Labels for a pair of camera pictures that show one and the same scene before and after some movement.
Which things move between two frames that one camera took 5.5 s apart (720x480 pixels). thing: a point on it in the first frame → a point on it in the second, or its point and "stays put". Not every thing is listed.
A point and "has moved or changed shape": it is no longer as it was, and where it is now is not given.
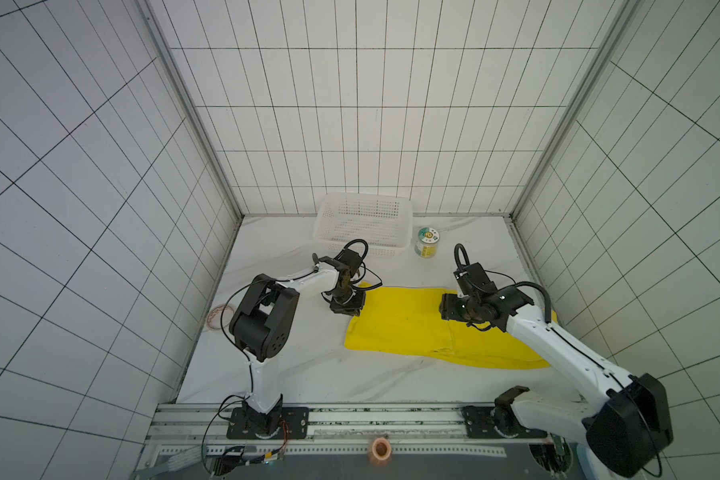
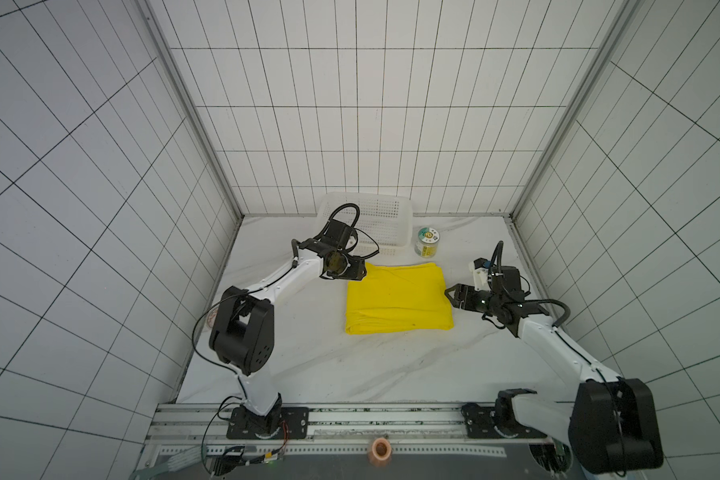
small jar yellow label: x=426 y=244 stays put
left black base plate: x=293 y=424 stays put
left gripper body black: x=346 y=301 → x=348 y=267
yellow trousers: x=410 y=320 has moved or changed shape
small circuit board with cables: x=232 y=458 stays put
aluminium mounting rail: x=183 y=436 stays put
